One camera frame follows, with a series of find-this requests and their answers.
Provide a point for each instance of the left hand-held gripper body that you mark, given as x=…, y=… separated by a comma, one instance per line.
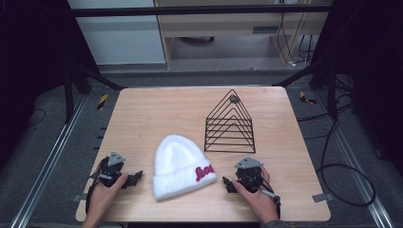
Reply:
x=111, y=170

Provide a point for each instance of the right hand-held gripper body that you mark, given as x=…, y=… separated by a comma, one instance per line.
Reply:
x=250, y=177

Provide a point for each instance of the person's right hand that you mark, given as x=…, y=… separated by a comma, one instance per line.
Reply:
x=259, y=204

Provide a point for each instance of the person's left hand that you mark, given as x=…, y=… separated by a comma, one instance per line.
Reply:
x=103, y=199

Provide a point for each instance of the white knitted beanie hat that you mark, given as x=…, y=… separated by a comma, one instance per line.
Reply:
x=180, y=167

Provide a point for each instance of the yellow black striped tape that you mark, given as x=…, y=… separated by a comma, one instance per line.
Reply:
x=305, y=97
x=102, y=102

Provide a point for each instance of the black metal stand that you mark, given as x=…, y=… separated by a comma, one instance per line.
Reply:
x=332, y=91
x=68, y=95

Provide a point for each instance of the white cabinet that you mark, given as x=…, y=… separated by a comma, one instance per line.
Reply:
x=120, y=38

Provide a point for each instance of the black curtain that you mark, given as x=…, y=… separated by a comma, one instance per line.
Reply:
x=374, y=69
x=28, y=63

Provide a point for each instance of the light wooden desk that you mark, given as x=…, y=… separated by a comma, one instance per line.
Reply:
x=221, y=27

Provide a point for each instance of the black horizontal metal bar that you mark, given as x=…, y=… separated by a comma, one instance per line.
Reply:
x=190, y=11

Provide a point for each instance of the grey metal table bracket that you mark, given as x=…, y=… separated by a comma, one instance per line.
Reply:
x=322, y=197
x=77, y=198

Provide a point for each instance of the aluminium floor rail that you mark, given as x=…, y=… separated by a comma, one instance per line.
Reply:
x=355, y=171
x=47, y=164

